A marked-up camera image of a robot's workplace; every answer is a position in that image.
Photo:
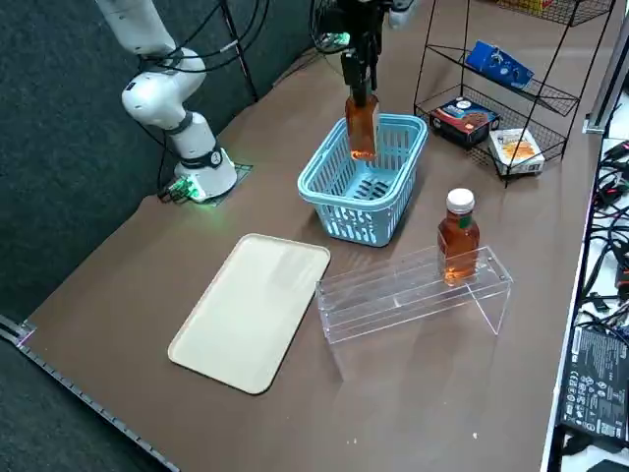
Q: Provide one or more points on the dark chocolate cookie box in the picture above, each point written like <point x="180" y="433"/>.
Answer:
<point x="464" y="123"/>

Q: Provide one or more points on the cream plastic tray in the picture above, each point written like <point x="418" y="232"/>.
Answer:
<point x="250" y="310"/>

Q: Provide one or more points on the yellow Nabati wafer box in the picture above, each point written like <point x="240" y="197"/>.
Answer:
<point x="528" y="5"/>

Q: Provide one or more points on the clear acrylic beverage shelf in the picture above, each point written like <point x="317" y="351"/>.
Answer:
<point x="403" y="300"/>

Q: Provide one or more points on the white Franzzi cracker box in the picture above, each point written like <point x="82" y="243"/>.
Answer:
<point x="516" y="150"/>

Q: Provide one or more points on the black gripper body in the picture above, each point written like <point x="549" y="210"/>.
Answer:
<point x="361" y="19"/>

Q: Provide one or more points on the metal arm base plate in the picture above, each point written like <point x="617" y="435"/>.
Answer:
<point x="241" y="169"/>

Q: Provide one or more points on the blue Oreo cookie box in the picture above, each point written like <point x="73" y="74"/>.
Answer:
<point x="498" y="64"/>

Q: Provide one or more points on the aluminium table edge rail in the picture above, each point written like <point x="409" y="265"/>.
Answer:
<point x="74" y="388"/>

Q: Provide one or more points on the light blue plastic shopping basket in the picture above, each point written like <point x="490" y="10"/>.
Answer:
<point x="344" y="196"/>

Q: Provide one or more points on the aluminium frame post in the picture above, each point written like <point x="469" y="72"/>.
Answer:
<point x="609" y="64"/>

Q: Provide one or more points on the amber tea bottle white cap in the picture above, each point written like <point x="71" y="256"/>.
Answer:
<point x="458" y="241"/>
<point x="361" y="130"/>

